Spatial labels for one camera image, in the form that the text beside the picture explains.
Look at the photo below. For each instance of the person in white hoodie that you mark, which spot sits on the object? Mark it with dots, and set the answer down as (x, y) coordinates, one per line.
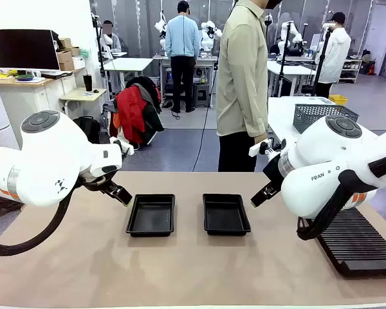
(336, 54)

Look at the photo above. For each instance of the red jacket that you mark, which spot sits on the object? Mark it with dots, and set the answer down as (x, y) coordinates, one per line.
(132, 112)

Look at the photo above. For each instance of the person in beige shirt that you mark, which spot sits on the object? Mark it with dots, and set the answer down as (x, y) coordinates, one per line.
(241, 80)

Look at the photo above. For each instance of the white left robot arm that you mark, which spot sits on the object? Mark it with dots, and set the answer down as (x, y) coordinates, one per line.
(45, 154)

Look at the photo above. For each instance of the grey step stool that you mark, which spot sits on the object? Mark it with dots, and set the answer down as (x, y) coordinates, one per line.
(202, 95)

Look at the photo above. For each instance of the person's right forearm beige sleeve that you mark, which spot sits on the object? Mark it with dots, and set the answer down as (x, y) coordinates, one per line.
(255, 119)

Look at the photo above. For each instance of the seated person grey top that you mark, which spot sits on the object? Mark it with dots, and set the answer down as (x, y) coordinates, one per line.
(114, 43)

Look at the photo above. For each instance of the grey mesh basket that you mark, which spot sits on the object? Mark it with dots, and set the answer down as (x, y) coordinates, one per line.
(308, 116)

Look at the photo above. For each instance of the chair with red jacket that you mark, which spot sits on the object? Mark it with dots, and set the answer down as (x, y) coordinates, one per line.
(152, 119)

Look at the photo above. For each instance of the black ESD tray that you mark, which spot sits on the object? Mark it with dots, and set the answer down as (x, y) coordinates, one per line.
(151, 215)
(226, 214)

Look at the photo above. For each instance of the white workbench with shelves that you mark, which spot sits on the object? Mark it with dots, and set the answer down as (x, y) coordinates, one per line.
(209, 62)

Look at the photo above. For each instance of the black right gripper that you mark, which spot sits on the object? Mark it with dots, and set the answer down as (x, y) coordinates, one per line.
(274, 174)

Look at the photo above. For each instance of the person's right hand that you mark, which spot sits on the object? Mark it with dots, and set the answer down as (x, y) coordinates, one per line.
(260, 138)

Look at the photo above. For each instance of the white cylindrical air purifier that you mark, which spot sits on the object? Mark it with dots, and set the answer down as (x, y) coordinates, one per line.
(0, 112)

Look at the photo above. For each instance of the small beige desk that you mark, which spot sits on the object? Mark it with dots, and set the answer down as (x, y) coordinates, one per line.
(80, 95)

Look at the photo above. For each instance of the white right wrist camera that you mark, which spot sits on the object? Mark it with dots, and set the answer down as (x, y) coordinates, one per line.
(255, 149)

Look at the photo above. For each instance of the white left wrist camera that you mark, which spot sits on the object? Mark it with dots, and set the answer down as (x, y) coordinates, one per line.
(123, 145)

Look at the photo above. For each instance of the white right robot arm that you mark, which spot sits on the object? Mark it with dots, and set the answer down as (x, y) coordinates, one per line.
(325, 161)

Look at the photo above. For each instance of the pale storage shelf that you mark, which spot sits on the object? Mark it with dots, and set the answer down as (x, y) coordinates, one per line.
(350, 69)

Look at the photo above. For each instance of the pale purple door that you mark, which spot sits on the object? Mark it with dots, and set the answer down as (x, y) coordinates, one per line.
(381, 35)

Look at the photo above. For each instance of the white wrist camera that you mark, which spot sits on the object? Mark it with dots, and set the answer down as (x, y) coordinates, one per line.
(255, 149)
(123, 145)

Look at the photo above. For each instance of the red fire extinguisher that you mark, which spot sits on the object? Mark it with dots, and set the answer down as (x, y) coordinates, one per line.
(371, 68)

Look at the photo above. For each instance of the yellow bin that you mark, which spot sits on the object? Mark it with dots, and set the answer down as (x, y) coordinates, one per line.
(337, 99)

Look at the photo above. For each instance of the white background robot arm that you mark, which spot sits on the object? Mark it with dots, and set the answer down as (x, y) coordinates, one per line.
(209, 32)
(161, 25)
(296, 32)

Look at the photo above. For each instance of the white side table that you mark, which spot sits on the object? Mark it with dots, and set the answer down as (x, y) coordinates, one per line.
(283, 112)

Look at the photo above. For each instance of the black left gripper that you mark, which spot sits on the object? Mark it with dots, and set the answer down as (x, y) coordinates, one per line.
(98, 185)

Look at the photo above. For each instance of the black slotted board rack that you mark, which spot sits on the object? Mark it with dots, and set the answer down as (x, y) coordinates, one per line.
(357, 244)

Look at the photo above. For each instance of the black computer monitor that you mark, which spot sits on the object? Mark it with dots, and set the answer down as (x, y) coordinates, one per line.
(22, 48)

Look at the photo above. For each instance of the black tumbler with straw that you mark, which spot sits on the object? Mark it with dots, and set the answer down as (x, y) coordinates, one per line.
(87, 83)

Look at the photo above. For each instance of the white workshop table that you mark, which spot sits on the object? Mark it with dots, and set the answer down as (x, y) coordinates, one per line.
(289, 69)
(128, 63)

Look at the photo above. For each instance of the black backpack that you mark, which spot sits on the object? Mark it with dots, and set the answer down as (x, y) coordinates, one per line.
(88, 128)

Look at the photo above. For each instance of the white storage box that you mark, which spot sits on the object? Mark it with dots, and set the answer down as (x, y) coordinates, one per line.
(79, 62)

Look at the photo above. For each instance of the person in blue sweater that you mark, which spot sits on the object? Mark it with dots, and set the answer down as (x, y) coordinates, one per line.
(181, 38)

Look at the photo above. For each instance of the black camera tripod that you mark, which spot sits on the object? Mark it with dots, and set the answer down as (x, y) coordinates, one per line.
(321, 61)
(101, 61)
(283, 64)

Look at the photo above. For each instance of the green plate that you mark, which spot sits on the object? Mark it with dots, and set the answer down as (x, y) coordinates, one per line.
(24, 77)

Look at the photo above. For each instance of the white cabinet wooden top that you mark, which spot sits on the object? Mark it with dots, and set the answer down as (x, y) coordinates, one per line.
(32, 96)

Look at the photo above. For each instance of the black keyboard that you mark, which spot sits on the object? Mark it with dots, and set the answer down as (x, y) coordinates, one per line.
(56, 74)

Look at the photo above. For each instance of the brown cardboard box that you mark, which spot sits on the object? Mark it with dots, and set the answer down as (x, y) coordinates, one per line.
(75, 51)
(65, 42)
(67, 66)
(64, 56)

